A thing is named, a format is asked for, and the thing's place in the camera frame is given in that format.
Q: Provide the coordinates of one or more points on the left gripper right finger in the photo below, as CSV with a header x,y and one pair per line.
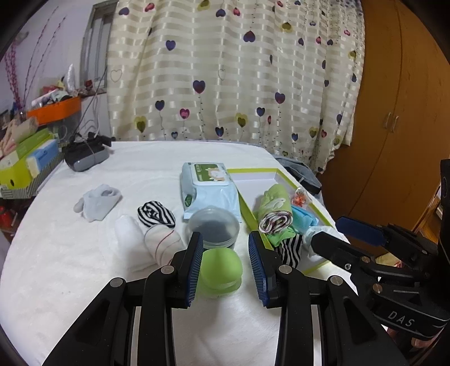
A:
x,y
264,265

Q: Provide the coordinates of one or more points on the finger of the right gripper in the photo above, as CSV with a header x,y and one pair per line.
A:
x,y
367,233
339,252

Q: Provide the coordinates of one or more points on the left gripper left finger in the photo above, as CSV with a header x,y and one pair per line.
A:
x,y
187,264

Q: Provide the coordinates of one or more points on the black white striped sock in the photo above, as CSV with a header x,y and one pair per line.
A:
x,y
153,213
289,251

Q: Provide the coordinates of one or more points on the bright green sock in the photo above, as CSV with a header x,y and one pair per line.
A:
x,y
277,238

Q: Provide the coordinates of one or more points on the white light blue sock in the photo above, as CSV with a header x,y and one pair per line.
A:
x,y
312,231

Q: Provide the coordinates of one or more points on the red white snack packet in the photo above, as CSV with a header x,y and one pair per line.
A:
x,y
301,198

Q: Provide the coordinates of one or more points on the right hand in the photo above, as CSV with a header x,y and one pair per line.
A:
x,y
415,351

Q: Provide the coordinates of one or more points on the white red-striped rolled cloth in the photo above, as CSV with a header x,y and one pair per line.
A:
x,y
163,243

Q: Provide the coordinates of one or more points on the clear round plastic container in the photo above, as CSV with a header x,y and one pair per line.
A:
x,y
218,227

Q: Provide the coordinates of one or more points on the white green-rimmed cardboard box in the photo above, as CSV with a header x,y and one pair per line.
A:
x,y
251,185

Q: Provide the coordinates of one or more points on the brown wooden wardrobe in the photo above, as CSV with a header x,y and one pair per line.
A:
x,y
390,172

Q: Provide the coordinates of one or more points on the white rolled towel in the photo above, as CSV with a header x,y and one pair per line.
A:
x,y
132,250

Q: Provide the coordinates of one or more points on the light blue wet wipes pack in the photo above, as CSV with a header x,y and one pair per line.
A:
x,y
205,184

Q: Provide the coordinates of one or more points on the grey blue clothes pile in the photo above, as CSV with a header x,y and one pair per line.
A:
x,y
302,173

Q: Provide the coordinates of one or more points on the grey white sock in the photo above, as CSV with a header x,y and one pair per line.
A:
x,y
96,204

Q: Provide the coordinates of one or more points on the grey black controller device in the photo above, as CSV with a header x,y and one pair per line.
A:
x,y
83,155

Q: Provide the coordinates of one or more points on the striped base box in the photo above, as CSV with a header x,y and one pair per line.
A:
x,y
29,187

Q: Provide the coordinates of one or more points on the blue white box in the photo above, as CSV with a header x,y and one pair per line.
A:
x,y
42,156

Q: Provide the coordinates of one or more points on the cream heart-patterned curtain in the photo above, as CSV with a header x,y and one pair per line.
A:
x,y
282,75

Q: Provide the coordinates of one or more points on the green yellow box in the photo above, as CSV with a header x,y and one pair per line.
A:
x,y
13,166

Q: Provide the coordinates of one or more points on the orange tray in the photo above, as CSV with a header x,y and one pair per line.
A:
x,y
57,111

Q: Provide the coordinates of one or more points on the beige rolled cloth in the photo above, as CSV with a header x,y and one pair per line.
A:
x,y
16,133

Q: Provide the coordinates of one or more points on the purple flower branches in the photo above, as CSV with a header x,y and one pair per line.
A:
x,y
38,53

